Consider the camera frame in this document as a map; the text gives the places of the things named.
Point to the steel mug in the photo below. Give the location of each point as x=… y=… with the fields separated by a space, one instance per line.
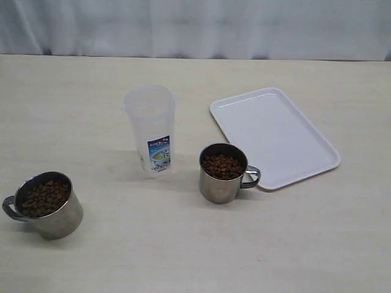
x=53 y=226
x=224 y=191

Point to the clear plastic container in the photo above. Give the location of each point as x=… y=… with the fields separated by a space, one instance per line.
x=151 y=110

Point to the white plastic tray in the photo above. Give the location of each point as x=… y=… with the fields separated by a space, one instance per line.
x=276 y=137

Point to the white backdrop curtain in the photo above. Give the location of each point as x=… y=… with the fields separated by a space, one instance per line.
x=298 y=30

